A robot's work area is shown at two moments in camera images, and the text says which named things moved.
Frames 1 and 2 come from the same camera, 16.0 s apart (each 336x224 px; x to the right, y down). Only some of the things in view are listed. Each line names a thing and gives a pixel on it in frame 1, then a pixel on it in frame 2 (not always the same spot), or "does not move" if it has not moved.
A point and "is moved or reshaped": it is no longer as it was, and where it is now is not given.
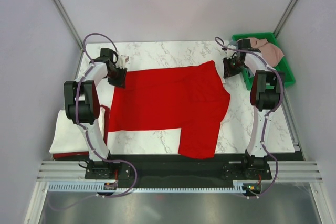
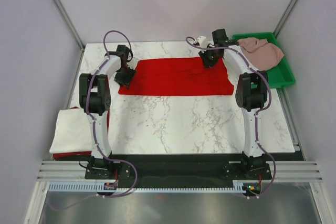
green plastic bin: [283, 66] does not move
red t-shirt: [191, 98] is moved or reshaped
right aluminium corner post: [293, 3] does not move
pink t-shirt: [273, 53] does not move
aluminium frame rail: [300, 170] does not move
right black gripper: [228, 71] → [207, 64]
